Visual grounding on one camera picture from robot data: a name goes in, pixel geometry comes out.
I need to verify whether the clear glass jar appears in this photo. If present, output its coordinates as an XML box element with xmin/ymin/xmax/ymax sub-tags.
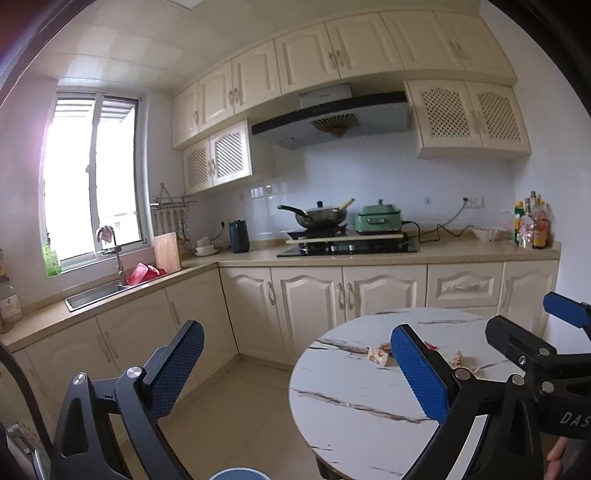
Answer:
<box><xmin>0</xmin><ymin>281</ymin><xmax>24</xmax><ymax>334</ymax></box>

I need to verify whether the grey range hood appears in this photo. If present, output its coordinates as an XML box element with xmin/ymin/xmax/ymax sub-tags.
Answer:
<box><xmin>250</xmin><ymin>83</ymin><xmax>411</xmax><ymax>151</ymax></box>

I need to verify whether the green electric cooker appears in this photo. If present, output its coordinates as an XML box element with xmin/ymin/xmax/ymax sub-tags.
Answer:
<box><xmin>355</xmin><ymin>199</ymin><xmax>404</xmax><ymax>234</ymax></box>

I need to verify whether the steel faucet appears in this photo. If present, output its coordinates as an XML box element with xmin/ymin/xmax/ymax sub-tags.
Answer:
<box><xmin>99</xmin><ymin>226</ymin><xmax>129</xmax><ymax>285</ymax></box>

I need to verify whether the row of upper cabinets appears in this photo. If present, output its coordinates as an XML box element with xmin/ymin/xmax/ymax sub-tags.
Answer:
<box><xmin>172</xmin><ymin>9</ymin><xmax>518</xmax><ymax>149</ymax></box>

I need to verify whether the wall utensil rack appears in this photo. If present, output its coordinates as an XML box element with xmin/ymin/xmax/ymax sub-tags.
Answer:
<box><xmin>150</xmin><ymin>184</ymin><xmax>198</xmax><ymax>241</ymax></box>

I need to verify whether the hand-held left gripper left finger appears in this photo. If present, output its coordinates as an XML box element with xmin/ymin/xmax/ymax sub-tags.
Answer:
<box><xmin>52</xmin><ymin>318</ymin><xmax>206</xmax><ymax>480</ymax></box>

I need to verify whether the black wok with lid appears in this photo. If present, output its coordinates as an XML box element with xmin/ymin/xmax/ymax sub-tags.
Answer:
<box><xmin>277</xmin><ymin>198</ymin><xmax>356</xmax><ymax>230</ymax></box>

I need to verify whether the black cable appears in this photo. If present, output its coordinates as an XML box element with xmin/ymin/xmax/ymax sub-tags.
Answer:
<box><xmin>0</xmin><ymin>342</ymin><xmax>54</xmax><ymax>467</ymax></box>

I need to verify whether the wooden cutting board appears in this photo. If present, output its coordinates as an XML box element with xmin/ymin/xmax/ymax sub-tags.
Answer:
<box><xmin>154</xmin><ymin>232</ymin><xmax>182</xmax><ymax>275</ymax></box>

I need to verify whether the sliding window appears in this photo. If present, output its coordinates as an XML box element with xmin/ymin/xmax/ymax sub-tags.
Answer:
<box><xmin>44</xmin><ymin>90</ymin><xmax>148</xmax><ymax>273</ymax></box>

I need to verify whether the round white marble table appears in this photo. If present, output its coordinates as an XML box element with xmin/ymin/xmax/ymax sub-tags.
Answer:
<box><xmin>288</xmin><ymin>307</ymin><xmax>555</xmax><ymax>480</ymax></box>

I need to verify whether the white bowl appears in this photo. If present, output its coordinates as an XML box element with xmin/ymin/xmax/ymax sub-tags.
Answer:
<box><xmin>472</xmin><ymin>226</ymin><xmax>509</xmax><ymax>242</ymax></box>

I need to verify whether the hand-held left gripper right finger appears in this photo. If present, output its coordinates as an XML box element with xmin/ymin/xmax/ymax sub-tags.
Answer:
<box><xmin>390</xmin><ymin>323</ymin><xmax>550</xmax><ymax>480</ymax></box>

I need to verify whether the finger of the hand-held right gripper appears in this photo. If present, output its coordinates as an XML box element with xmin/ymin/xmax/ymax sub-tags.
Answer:
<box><xmin>485</xmin><ymin>315</ymin><xmax>561</xmax><ymax>385</ymax></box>
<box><xmin>542</xmin><ymin>291</ymin><xmax>591</xmax><ymax>330</ymax></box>

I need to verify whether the green dish soap bottle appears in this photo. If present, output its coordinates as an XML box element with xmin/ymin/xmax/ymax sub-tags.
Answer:
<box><xmin>44</xmin><ymin>242</ymin><xmax>62</xmax><ymax>278</ymax></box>

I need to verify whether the lattice door wall cabinet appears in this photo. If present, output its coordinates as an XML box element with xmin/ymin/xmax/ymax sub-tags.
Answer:
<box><xmin>182</xmin><ymin>119</ymin><xmax>254</xmax><ymax>195</ymax></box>
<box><xmin>404</xmin><ymin>79</ymin><xmax>533</xmax><ymax>161</ymax></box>

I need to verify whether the person's right hand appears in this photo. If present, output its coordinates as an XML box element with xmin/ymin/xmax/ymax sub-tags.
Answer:
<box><xmin>546</xmin><ymin>436</ymin><xmax>570</xmax><ymax>480</ymax></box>

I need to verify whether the blue plastic bin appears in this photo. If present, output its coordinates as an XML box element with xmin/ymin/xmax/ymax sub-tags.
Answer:
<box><xmin>210</xmin><ymin>467</ymin><xmax>273</xmax><ymax>480</ymax></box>

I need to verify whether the cluster of condiment bottles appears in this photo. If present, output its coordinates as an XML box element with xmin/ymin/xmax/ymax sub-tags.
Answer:
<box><xmin>513</xmin><ymin>190</ymin><xmax>552</xmax><ymax>250</ymax></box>

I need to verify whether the black electric kettle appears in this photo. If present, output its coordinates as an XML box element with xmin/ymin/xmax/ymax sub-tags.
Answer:
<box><xmin>229</xmin><ymin>220</ymin><xmax>250</xmax><ymax>254</ymax></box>

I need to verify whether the black gas cooktop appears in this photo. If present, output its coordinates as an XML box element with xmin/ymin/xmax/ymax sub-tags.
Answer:
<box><xmin>277</xmin><ymin>239</ymin><xmax>420</xmax><ymax>258</ymax></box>

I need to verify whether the steel sink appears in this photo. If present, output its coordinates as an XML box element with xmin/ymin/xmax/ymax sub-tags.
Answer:
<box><xmin>65</xmin><ymin>268</ymin><xmax>183</xmax><ymax>312</ymax></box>

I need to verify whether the red dish basket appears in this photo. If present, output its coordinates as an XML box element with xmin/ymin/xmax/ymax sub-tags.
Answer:
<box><xmin>127</xmin><ymin>263</ymin><xmax>167</xmax><ymax>286</ymax></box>

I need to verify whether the black power cord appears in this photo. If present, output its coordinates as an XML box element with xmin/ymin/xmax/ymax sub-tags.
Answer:
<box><xmin>404</xmin><ymin>199</ymin><xmax>474</xmax><ymax>243</ymax></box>

